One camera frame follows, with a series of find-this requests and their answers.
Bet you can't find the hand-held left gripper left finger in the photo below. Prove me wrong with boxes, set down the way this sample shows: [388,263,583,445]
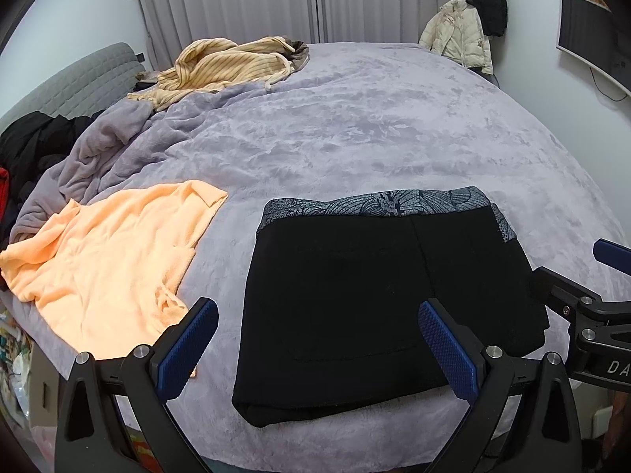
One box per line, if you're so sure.
[54,296,220,473]

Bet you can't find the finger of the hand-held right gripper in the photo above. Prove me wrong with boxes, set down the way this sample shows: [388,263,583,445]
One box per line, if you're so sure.
[594,238,631,277]
[530,265,631,327]

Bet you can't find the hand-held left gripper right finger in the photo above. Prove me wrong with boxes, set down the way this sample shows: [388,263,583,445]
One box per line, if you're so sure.
[417,298,582,473]

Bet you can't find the black pants with patterned waistband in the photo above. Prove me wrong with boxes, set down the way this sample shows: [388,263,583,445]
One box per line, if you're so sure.
[231,186,551,428]

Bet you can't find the peach fleece garment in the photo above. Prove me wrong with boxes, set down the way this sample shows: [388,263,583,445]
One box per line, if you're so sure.
[0,181,228,379]

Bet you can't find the colourful plastic bags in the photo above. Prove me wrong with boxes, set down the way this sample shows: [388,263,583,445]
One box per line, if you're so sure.
[0,305,56,454]

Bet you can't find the lavender plush blanket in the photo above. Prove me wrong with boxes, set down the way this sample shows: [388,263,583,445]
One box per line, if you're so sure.
[0,42,631,473]

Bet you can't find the red cloth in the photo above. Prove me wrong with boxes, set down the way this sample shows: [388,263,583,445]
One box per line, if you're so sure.
[0,168,11,223]

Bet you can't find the pile of black clothes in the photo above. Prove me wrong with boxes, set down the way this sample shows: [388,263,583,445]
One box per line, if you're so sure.
[0,111,105,252]

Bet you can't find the cream puffer jacket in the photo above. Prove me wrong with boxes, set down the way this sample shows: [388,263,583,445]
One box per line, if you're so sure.
[419,0,494,76]

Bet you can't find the yellow striped garment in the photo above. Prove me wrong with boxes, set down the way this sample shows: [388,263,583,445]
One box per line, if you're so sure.
[127,36,297,112]

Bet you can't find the grey quilted headboard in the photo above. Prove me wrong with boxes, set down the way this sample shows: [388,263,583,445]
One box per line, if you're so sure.
[0,42,147,134]

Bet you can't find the brown garment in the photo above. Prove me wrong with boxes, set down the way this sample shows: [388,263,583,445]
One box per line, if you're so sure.
[280,39,310,74]

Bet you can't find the white curtains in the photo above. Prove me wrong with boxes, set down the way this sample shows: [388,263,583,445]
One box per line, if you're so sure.
[132,0,469,72]

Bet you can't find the black monitor cable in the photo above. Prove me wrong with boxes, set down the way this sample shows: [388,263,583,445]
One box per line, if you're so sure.
[590,70,628,102]

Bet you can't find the white framed wall monitor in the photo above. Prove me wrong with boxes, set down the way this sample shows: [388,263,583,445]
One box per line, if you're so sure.
[556,0,631,97]

